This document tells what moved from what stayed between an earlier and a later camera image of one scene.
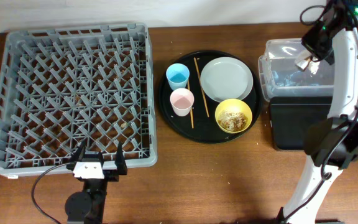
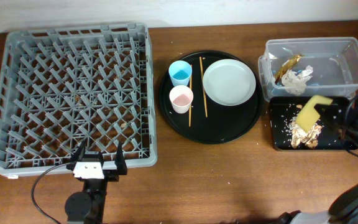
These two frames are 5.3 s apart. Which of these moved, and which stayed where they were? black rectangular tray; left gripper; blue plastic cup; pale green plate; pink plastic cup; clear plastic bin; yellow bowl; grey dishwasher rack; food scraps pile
Moved: yellow bowl; food scraps pile; blue plastic cup
Stayed: grey dishwasher rack; pink plastic cup; black rectangular tray; left gripper; clear plastic bin; pale green plate
